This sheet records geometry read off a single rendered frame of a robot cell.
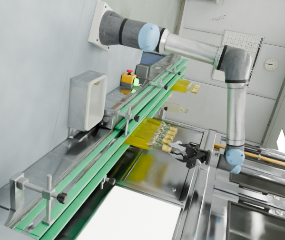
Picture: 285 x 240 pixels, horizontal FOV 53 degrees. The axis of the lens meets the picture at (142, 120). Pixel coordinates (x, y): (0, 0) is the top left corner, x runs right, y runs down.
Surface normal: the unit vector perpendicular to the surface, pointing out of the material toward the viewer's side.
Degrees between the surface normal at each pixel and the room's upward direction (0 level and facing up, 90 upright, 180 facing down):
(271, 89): 90
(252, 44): 90
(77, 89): 90
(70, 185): 90
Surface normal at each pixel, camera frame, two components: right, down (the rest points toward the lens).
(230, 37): -0.30, 0.34
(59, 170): 0.15, -0.90
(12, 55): 0.94, 0.26
